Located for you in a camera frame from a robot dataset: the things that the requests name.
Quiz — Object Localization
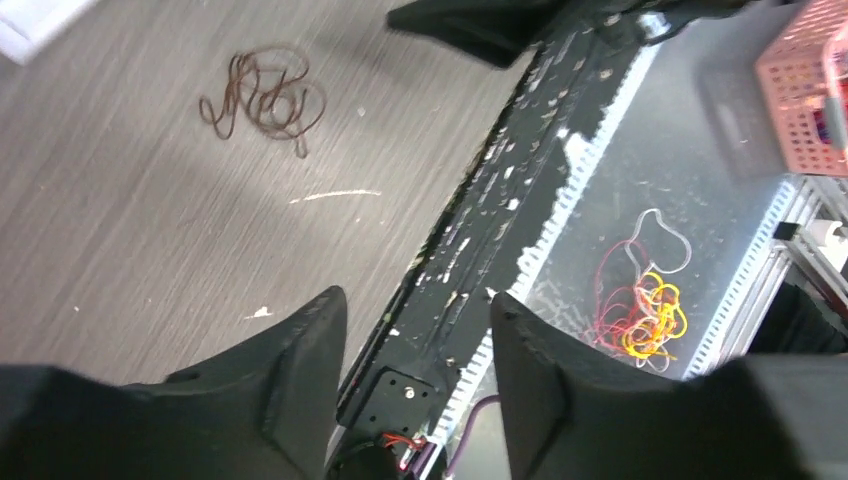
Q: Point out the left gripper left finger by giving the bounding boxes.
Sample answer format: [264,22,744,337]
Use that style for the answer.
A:
[1,286,347,479]

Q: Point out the cable bundle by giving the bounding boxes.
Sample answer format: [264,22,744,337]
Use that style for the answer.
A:
[198,42,329,160]

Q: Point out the white plastic bin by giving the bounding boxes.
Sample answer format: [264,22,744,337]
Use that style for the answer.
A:
[1,0,98,65]

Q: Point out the pink perforated basket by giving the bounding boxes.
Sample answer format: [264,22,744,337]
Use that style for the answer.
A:
[755,1,847,178]

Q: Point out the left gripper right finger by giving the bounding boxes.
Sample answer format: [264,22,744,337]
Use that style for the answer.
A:
[491,293,847,479]

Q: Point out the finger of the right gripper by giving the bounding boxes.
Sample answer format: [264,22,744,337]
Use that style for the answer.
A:
[386,0,577,69]

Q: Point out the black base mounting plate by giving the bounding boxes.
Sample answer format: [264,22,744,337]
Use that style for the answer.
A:
[329,1,668,479]

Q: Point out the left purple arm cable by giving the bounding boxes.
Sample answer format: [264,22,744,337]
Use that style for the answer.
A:
[447,394,501,480]

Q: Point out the red yellow wire bundle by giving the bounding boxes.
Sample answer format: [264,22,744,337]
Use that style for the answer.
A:
[586,208,694,372]

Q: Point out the aluminium frame rail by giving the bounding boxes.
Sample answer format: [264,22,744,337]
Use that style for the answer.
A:
[681,176,847,379]

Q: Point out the white slotted cable duct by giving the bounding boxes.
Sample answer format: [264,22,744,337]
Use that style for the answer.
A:
[425,46,659,463]

